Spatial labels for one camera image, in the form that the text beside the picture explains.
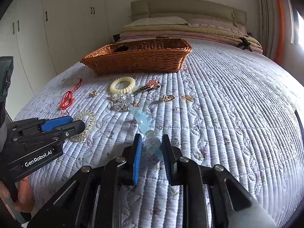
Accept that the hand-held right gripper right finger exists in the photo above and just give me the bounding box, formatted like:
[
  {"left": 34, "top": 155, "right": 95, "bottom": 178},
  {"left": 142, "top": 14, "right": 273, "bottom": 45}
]
[{"left": 161, "top": 134, "right": 278, "bottom": 228}]

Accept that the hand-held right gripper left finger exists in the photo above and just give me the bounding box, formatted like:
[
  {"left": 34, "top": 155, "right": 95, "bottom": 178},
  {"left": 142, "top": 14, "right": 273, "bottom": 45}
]
[{"left": 28, "top": 134, "right": 144, "bottom": 228}]

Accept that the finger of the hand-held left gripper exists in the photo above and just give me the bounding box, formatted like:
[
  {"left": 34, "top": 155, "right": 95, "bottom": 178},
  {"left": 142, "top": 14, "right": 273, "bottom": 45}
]
[
  {"left": 7, "top": 120, "right": 85, "bottom": 150},
  {"left": 14, "top": 115, "right": 74, "bottom": 134}
]

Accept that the clear spiral hair tie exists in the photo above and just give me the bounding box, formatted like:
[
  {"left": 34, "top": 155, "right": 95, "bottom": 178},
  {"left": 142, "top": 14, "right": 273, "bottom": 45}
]
[{"left": 69, "top": 110, "right": 96, "bottom": 143}]

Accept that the red string cord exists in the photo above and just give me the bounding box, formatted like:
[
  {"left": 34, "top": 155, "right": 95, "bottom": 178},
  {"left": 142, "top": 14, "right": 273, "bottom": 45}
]
[{"left": 60, "top": 78, "right": 83, "bottom": 116}]

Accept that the light blue hair clip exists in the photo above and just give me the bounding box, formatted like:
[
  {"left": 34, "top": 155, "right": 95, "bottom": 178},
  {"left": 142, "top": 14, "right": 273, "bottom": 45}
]
[{"left": 130, "top": 107, "right": 164, "bottom": 162}]

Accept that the crystal bead hair ornament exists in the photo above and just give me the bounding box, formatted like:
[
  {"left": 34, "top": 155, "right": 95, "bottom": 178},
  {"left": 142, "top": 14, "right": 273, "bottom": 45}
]
[{"left": 110, "top": 102, "right": 141, "bottom": 112}]

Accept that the crystal bead bracelet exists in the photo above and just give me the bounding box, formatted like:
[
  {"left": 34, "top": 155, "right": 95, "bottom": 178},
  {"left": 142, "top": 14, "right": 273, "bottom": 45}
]
[{"left": 108, "top": 93, "right": 135, "bottom": 104}]

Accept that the cream spiral hair tie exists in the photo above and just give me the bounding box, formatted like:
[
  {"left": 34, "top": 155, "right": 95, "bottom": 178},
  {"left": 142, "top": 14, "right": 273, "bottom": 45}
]
[{"left": 109, "top": 77, "right": 136, "bottom": 94}]

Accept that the gold hair clip pink ornament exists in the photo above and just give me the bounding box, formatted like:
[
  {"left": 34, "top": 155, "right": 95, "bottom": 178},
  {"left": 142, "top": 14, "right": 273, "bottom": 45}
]
[{"left": 132, "top": 79, "right": 162, "bottom": 95}]

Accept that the brown wicker basket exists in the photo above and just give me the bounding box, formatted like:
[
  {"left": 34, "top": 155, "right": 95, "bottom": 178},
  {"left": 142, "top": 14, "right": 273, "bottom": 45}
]
[{"left": 79, "top": 37, "right": 193, "bottom": 76}]

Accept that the person's left hand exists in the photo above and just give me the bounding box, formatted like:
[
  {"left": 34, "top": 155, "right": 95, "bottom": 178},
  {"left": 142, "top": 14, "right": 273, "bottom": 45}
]
[{"left": 13, "top": 176, "right": 36, "bottom": 214}]

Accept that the lavender floral quilted bedspread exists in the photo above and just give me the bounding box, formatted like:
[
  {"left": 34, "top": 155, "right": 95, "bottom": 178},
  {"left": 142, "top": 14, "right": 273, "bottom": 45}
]
[{"left": 13, "top": 39, "right": 304, "bottom": 228}]

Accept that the dark hair claw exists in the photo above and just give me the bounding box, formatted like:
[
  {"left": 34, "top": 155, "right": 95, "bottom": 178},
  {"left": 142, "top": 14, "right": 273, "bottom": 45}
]
[{"left": 113, "top": 45, "right": 131, "bottom": 53}]

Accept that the white wardrobe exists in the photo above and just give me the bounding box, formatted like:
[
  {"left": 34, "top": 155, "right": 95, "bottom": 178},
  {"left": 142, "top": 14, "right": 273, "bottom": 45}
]
[{"left": 0, "top": 0, "right": 133, "bottom": 114}]

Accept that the pink folded quilt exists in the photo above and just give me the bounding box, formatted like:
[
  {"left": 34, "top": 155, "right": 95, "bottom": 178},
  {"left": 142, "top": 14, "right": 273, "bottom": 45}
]
[{"left": 119, "top": 32, "right": 264, "bottom": 54}]

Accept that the cream pillow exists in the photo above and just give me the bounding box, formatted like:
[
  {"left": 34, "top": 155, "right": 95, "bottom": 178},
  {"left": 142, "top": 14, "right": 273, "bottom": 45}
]
[{"left": 123, "top": 17, "right": 188, "bottom": 28}]

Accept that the yellow folded quilt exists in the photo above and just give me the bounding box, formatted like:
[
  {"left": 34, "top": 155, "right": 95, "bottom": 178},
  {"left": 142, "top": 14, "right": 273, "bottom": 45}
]
[{"left": 120, "top": 25, "right": 262, "bottom": 49}]

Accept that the small black tripod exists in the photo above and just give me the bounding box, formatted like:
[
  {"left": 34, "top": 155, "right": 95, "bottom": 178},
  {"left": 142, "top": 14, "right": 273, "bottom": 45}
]
[{"left": 237, "top": 37, "right": 253, "bottom": 52}]

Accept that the pink pillow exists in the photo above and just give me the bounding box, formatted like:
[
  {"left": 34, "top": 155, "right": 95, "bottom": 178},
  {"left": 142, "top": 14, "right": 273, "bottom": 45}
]
[{"left": 188, "top": 18, "right": 238, "bottom": 28}]

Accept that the beige padded headboard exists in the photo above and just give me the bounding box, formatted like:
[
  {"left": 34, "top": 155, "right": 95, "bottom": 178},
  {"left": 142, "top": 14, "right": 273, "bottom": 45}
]
[{"left": 131, "top": 0, "right": 247, "bottom": 29}]

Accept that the grey curtain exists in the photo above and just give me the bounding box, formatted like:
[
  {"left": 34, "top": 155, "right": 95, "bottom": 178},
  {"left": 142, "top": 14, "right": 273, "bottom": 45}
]
[{"left": 255, "top": 0, "right": 278, "bottom": 60}]

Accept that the orange curtain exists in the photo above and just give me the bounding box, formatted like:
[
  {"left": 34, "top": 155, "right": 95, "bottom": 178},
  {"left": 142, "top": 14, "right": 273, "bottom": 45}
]
[{"left": 273, "top": 0, "right": 289, "bottom": 64}]

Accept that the window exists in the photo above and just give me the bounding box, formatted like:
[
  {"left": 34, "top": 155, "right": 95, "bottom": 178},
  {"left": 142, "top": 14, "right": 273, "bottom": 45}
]
[{"left": 291, "top": 5, "right": 304, "bottom": 45}]

